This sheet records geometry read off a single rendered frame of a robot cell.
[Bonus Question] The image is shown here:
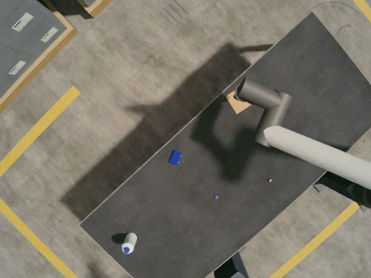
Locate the beige flat mat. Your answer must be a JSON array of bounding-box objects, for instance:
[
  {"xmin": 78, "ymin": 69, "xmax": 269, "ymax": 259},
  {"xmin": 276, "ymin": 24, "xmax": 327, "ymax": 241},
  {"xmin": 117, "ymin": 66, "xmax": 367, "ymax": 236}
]
[{"xmin": 226, "ymin": 91, "xmax": 250, "ymax": 114}]

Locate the white bottle with blue cap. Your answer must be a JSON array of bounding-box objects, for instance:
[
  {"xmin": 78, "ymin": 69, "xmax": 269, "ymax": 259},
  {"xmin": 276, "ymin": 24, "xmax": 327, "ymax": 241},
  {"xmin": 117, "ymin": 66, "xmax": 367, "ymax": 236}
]
[{"xmin": 122, "ymin": 232, "xmax": 137, "ymax": 253}]

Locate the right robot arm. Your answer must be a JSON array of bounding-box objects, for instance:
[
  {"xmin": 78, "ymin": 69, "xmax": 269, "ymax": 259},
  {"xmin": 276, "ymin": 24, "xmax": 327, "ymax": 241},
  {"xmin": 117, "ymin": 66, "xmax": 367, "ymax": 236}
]
[{"xmin": 236, "ymin": 77, "xmax": 371, "ymax": 209}]

